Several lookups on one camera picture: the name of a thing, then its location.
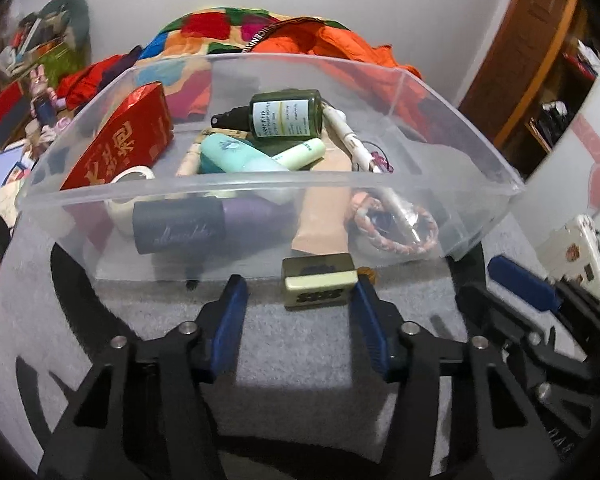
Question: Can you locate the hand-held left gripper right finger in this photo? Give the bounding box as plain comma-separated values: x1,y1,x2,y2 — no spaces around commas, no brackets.
350,278,561,480

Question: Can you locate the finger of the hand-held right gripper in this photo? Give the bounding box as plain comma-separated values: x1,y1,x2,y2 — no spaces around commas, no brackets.
486,255,600,326
455,282,598,376

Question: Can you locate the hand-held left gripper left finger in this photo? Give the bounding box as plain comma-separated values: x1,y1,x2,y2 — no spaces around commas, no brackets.
37,275,249,480

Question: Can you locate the small olive rectangular box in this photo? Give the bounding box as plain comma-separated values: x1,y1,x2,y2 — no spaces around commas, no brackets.
281,253,357,311

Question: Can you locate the pink braided bracelet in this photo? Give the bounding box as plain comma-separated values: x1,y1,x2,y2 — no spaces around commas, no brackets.
352,194,440,261

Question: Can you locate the purple bottle dark cap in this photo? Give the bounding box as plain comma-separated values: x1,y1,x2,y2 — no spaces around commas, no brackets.
132,195,298,256

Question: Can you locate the mint green tube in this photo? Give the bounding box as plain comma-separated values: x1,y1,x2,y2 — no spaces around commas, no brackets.
200,132,288,177

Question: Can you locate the multicolour charm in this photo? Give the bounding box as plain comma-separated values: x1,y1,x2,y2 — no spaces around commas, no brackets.
365,147,396,173

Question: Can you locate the clear plastic bin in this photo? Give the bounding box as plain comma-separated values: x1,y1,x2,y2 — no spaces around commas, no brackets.
16,55,526,281

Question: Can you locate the light green tube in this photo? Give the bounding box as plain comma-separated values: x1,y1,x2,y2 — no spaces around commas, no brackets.
272,138,327,171

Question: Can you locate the white pen-shaped tube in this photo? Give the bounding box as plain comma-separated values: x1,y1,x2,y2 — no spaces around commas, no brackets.
321,105,423,241

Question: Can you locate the white printed case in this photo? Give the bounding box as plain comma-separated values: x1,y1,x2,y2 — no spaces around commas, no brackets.
535,214,600,311

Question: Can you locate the white board pink print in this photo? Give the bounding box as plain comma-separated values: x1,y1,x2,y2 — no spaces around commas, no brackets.
522,45,600,226

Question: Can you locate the white tape roll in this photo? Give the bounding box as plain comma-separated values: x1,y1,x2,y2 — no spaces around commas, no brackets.
105,165,156,236

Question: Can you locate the red printed box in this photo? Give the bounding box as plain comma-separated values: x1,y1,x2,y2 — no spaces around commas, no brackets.
60,81,175,191

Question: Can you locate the dark green spray bottle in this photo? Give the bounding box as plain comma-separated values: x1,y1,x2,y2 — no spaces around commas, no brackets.
211,89,326,142

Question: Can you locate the red garment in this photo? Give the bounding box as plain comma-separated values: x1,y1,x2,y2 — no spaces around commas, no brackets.
55,55,141,108

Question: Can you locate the orange jacket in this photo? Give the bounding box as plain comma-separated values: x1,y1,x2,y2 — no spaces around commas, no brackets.
252,19,426,141

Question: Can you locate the colourful patchwork quilt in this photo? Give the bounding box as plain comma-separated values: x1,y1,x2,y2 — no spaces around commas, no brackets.
130,7,351,121

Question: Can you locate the pink bunny toy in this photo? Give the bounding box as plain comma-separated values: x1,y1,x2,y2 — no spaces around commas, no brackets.
30,65,56,98

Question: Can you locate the green cardboard box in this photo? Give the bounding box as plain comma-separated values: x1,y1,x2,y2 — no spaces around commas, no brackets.
37,40,78,86

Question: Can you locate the red flat box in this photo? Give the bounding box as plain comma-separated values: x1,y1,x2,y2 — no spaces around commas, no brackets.
0,82,28,138

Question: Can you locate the black printed strap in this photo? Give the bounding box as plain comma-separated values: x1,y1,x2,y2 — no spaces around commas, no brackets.
240,15,326,53

